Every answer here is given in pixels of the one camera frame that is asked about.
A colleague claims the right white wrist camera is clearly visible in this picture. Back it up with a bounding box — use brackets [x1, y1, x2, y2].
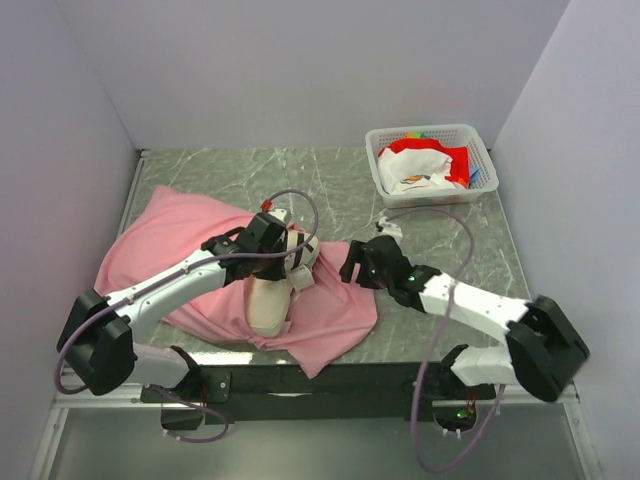
[376, 217, 403, 244]

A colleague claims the white and red cloth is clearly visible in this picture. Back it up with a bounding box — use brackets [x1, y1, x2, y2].
[376, 137, 471, 196]

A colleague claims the pink pillowcase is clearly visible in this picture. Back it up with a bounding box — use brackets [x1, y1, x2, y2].
[95, 186, 378, 378]

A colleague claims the aluminium rail frame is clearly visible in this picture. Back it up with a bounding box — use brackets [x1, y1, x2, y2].
[54, 147, 604, 479]

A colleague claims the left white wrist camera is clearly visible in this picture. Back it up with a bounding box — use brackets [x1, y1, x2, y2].
[261, 199, 292, 226]

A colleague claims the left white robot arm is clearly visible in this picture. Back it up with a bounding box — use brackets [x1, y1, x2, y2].
[54, 209, 291, 402]

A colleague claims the colourful cloth in basket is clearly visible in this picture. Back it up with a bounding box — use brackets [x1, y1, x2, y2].
[405, 132, 479, 188]

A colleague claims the black base beam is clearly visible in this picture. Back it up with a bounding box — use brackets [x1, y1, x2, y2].
[171, 362, 496, 423]

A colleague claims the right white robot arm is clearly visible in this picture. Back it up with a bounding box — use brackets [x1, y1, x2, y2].
[339, 235, 590, 403]

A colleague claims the cream pillow with bear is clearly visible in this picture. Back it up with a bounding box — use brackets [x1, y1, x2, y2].
[244, 229, 320, 338]

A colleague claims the white plastic basket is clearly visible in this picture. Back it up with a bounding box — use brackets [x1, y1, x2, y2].
[365, 124, 499, 208]

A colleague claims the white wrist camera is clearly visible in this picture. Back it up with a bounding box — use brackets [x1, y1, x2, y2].
[376, 217, 403, 244]
[261, 199, 292, 226]

